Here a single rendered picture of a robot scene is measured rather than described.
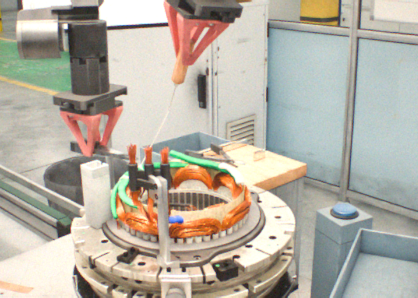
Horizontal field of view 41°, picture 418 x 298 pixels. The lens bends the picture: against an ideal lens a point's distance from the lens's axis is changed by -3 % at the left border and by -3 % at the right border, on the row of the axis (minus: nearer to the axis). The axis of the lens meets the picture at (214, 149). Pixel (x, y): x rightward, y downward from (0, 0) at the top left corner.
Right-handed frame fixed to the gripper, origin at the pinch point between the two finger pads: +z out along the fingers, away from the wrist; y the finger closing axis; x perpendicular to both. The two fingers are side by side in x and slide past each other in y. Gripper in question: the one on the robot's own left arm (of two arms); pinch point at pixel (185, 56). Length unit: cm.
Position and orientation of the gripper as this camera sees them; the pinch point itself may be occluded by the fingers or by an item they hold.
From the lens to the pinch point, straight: 75.2
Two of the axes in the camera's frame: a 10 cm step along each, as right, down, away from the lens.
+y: 4.8, 5.8, -6.6
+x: 8.4, -0.9, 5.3
